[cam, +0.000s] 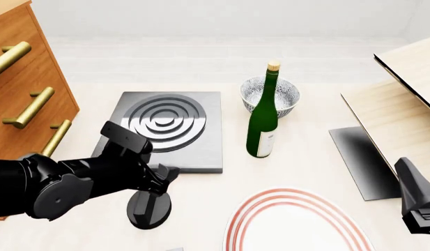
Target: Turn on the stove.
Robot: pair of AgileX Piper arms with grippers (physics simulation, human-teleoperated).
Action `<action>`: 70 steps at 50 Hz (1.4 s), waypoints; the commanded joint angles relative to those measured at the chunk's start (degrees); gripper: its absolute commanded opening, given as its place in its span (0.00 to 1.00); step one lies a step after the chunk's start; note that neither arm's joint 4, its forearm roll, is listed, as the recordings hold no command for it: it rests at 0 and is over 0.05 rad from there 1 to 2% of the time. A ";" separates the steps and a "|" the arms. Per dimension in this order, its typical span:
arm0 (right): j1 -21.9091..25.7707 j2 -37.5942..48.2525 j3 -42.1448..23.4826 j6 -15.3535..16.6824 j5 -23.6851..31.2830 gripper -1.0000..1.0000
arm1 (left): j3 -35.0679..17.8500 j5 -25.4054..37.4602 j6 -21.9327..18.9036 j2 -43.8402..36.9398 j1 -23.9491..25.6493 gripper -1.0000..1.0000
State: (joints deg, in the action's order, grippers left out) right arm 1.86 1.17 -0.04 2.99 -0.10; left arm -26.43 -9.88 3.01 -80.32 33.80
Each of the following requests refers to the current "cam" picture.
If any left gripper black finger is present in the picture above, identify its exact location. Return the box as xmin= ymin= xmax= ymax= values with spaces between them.
xmin=158 ymin=163 xmax=181 ymax=184
xmin=135 ymin=191 xmax=164 ymax=224

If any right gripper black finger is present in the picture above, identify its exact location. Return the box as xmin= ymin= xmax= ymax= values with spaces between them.
xmin=394 ymin=157 xmax=430 ymax=211

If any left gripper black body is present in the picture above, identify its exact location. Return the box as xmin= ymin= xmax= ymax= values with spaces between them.
xmin=137 ymin=155 xmax=171 ymax=196

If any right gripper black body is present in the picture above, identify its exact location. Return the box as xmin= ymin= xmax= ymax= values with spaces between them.
xmin=401 ymin=202 xmax=430 ymax=236

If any round black stove knob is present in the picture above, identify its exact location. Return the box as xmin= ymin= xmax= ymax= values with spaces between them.
xmin=126 ymin=188 xmax=173 ymax=231

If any flat black stove plate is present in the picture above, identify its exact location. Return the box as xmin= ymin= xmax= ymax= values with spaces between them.
xmin=91 ymin=91 xmax=224 ymax=174

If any pale wooden box black side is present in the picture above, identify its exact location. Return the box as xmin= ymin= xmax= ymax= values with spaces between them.
xmin=328 ymin=77 xmax=430 ymax=202

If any white plate with red rings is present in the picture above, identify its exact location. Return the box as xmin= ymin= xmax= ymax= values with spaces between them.
xmin=222 ymin=186 xmax=376 ymax=251

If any green wine bottle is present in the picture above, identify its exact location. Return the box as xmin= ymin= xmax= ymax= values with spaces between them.
xmin=246 ymin=60 xmax=282 ymax=159

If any wooden cabinet drawer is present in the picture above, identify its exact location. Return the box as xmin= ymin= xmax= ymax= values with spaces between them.
xmin=12 ymin=88 xmax=80 ymax=160
xmin=0 ymin=4 xmax=59 ymax=111
xmin=0 ymin=61 xmax=72 ymax=147

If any pale wooden slab black edge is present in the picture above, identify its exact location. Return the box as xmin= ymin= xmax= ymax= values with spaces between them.
xmin=373 ymin=35 xmax=430 ymax=116

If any patterned blue white bowl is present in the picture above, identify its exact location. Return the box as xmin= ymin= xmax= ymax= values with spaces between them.
xmin=240 ymin=75 xmax=301 ymax=119

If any wooden cabinet with drawers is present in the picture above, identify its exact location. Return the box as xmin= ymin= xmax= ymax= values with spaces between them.
xmin=0 ymin=0 xmax=80 ymax=221

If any brass drawer handle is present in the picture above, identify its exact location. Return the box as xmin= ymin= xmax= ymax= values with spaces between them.
xmin=1 ymin=86 xmax=56 ymax=130
xmin=0 ymin=40 xmax=32 ymax=79
xmin=41 ymin=119 xmax=73 ymax=158

